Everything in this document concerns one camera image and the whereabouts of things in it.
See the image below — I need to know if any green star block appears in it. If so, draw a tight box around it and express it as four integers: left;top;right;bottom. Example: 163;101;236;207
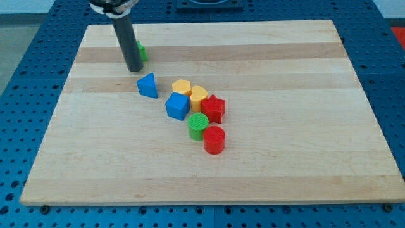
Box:
137;41;148;62

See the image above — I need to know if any robot arm flange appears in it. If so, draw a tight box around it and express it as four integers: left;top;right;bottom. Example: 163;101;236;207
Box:
89;0;139;19

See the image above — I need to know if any red star block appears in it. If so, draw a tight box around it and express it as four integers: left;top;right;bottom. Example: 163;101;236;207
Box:
201;94;226;124

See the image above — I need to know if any wooden board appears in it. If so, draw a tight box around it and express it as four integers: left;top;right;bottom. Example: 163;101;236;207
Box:
20;20;404;206

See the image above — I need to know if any green cylinder block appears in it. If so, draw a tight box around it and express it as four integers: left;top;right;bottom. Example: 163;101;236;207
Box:
187;113;209;141

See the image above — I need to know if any yellow heart block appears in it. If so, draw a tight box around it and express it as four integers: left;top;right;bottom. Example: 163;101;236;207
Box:
190;85;208;113

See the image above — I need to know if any red cylinder block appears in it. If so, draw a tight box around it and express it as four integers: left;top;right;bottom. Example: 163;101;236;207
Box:
203;125;226;155

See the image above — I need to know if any blue cube block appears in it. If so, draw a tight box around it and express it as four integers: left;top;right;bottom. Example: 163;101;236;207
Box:
165;92;190;121

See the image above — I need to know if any yellow hexagon block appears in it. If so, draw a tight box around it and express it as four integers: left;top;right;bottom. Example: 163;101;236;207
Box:
172;79;192;96

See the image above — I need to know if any blue triangle block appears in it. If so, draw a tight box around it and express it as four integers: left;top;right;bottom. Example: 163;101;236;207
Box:
136;73;158;99

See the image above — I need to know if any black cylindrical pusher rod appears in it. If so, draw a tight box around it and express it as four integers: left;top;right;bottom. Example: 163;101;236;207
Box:
112;15;144;72

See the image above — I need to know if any dark blue base plate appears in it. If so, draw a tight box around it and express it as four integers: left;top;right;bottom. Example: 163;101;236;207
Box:
175;0;244;11

